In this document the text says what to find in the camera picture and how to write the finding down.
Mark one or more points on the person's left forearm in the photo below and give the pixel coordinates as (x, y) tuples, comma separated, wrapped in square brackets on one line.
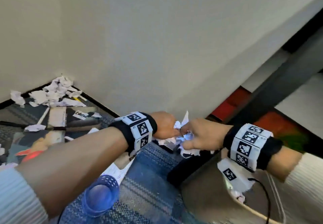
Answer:
[(70, 160)]

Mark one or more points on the black left wristband with markers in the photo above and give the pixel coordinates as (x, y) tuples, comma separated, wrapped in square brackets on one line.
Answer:
[(137, 129)]

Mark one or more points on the person's left fingers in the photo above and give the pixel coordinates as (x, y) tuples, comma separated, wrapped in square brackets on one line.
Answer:
[(176, 130)]

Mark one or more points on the white stick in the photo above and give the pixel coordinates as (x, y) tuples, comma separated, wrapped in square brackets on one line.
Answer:
[(43, 116)]

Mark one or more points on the person's left hand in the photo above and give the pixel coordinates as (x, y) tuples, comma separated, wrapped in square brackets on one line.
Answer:
[(164, 124)]

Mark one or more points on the dark printed magazine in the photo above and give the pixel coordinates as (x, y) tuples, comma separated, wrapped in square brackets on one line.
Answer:
[(75, 116)]

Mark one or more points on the black table frame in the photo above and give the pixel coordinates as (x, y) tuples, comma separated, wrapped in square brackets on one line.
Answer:
[(272, 90)]

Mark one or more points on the pile of crumpled white papers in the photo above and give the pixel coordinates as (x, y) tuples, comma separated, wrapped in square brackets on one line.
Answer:
[(54, 92)]

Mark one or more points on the person's right forearm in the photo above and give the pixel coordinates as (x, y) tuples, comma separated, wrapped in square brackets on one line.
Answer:
[(282, 164)]

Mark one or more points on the black stick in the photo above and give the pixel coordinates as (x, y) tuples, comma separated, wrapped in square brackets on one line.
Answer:
[(22, 125)]

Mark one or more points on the white left sleeve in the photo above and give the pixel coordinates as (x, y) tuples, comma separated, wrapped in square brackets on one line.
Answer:
[(17, 198)]

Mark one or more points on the white paper sheet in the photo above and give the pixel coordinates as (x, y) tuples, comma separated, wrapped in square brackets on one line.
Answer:
[(118, 169)]

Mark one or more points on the black wristband with markers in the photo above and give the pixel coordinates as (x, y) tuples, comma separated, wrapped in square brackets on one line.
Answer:
[(249, 145), (137, 129)]

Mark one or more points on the white sleeve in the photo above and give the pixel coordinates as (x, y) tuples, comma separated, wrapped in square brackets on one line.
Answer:
[(306, 191), (17, 198)]

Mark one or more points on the black right wristband with markers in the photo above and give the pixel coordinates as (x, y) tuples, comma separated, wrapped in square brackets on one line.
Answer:
[(249, 145)]

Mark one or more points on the person's right hand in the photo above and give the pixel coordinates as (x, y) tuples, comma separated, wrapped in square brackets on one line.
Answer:
[(207, 134)]

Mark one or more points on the white marker tag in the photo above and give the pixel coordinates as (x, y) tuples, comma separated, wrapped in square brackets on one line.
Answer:
[(233, 176)]

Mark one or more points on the orange red bag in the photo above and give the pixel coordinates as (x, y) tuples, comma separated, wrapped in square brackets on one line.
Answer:
[(280, 126)]

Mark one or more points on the person's right thumb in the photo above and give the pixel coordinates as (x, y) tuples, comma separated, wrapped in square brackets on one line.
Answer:
[(191, 145)]

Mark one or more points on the colourful printed magazine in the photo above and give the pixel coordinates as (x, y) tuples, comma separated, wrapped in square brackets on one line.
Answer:
[(32, 145)]

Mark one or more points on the white right sleeve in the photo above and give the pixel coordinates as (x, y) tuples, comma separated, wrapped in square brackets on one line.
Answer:
[(306, 191)]

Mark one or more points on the red box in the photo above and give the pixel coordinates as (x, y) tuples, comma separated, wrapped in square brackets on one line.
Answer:
[(231, 104)]

